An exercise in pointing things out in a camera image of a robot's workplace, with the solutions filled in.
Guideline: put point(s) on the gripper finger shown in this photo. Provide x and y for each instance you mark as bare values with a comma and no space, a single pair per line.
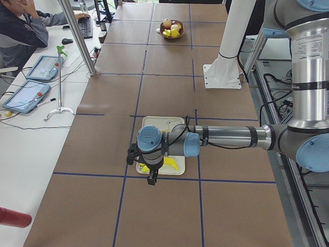
150,179
154,176

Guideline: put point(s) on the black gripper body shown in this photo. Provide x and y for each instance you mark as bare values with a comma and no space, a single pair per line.
153,170

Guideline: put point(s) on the light yellow-green toy banana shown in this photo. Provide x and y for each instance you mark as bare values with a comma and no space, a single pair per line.
167,161

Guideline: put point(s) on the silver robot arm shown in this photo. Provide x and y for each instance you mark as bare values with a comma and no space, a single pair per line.
304,139

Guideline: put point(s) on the brown woven wicker basket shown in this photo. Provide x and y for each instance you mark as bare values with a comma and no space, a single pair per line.
181,31

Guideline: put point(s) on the white rectangular bear tray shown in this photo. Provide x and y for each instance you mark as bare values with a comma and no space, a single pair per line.
165,124

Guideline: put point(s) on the near teach pendant tablet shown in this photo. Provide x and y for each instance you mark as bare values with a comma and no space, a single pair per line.
27,97

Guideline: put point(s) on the teach pendant tablet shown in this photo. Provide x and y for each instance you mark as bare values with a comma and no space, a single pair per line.
27,97
45,69

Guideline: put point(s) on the far teach pendant tablet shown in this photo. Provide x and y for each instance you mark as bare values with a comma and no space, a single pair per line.
45,69

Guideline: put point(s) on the small yellow toy banana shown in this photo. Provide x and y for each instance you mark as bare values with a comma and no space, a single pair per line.
166,33

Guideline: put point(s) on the orange yellow toy mango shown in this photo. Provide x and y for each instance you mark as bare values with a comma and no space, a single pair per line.
175,34

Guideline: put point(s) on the green tipped metal stand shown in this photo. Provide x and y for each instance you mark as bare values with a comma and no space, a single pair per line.
60,109

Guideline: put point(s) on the pale pink toy apple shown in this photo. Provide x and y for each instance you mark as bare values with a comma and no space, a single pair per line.
175,27

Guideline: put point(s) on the black computer mouse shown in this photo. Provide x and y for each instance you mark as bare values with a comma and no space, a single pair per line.
66,41

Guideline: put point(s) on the pink white toy peach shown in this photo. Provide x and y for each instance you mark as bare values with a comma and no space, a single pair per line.
167,23

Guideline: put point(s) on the black computer keyboard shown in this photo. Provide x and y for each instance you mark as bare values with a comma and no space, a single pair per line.
86,27

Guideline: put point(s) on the red cylinder bottle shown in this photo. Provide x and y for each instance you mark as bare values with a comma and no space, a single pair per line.
15,218

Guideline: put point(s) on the seated person in jacket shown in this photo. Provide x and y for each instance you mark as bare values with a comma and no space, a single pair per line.
23,31

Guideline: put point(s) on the aluminium frame post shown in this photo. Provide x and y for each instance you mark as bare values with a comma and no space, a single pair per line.
70,17

